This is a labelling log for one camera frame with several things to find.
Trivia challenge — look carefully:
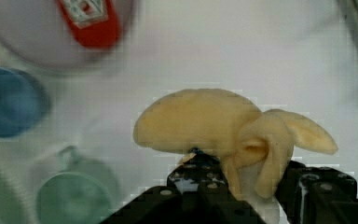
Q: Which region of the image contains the red ketchup bottle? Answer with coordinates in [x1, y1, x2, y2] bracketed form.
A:
[56, 0, 122, 49]

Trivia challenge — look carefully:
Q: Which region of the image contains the yellow peeled toy banana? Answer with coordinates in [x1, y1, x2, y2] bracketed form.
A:
[133, 89, 337, 199]

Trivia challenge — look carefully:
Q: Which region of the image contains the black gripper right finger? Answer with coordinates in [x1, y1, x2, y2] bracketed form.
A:
[275, 161, 358, 224]

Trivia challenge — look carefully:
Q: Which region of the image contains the green mug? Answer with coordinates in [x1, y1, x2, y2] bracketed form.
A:
[34, 146, 121, 224]

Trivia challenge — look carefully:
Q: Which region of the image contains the blue bowl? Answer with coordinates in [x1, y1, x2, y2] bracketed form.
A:
[0, 67, 50, 138]

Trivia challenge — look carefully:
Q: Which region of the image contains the green oval colander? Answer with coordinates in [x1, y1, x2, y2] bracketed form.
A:
[0, 141, 39, 224]

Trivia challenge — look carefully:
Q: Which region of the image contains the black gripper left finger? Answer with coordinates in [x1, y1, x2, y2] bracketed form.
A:
[101, 148, 266, 224]

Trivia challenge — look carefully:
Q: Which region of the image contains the lilac round plate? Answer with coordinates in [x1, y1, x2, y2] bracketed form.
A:
[0, 0, 137, 70]

